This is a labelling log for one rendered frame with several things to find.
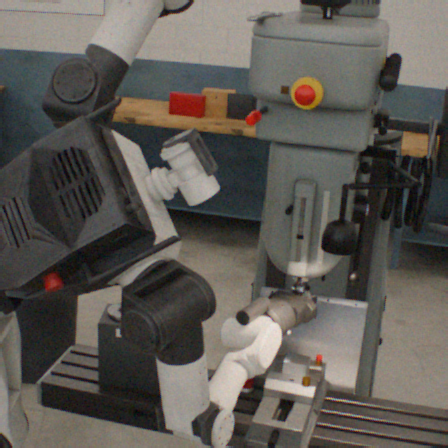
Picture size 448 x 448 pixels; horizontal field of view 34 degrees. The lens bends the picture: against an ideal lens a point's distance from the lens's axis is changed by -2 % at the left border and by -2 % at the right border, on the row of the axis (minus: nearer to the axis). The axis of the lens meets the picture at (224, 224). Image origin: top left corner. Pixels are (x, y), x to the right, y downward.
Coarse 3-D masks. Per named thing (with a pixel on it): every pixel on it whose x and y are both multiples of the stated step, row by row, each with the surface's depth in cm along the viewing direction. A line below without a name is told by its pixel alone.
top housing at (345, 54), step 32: (256, 32) 144; (288, 32) 141; (320, 32) 140; (352, 32) 139; (384, 32) 152; (256, 64) 146; (288, 64) 143; (320, 64) 141; (352, 64) 140; (384, 64) 172; (256, 96) 149; (288, 96) 145; (352, 96) 142
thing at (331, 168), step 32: (288, 160) 162; (320, 160) 160; (352, 160) 162; (288, 192) 164; (320, 192) 163; (352, 192) 166; (288, 224) 167; (320, 224) 165; (352, 224) 181; (288, 256) 169; (320, 256) 167
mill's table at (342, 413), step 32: (96, 352) 212; (64, 384) 195; (96, 384) 196; (256, 384) 201; (96, 416) 194; (128, 416) 191; (320, 416) 188; (352, 416) 189; (384, 416) 189; (416, 416) 191
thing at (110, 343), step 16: (112, 304) 199; (112, 320) 191; (112, 336) 190; (112, 352) 191; (128, 352) 191; (112, 368) 193; (128, 368) 193; (144, 368) 192; (112, 384) 195; (128, 384) 194; (144, 384) 194
